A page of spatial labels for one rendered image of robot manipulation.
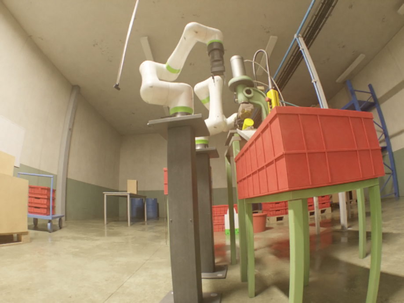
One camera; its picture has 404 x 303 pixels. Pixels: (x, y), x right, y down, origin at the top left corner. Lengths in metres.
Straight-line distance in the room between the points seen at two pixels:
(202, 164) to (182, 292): 0.90
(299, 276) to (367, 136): 0.47
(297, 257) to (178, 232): 0.55
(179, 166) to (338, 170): 0.66
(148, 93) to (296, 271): 0.95
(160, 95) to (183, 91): 0.12
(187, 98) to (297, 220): 0.79
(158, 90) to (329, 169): 0.83
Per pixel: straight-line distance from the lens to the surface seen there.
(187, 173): 0.91
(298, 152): 0.53
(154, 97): 1.04
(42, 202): 3.88
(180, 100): 1.04
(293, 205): 0.53
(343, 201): 2.77
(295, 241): 0.54
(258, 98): 1.67
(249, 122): 1.49
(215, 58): 1.09
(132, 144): 10.63
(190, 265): 0.95
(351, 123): 0.69
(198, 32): 1.17
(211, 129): 1.48
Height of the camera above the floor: 0.52
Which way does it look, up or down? 15 degrees up
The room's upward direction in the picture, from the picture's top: 3 degrees counter-clockwise
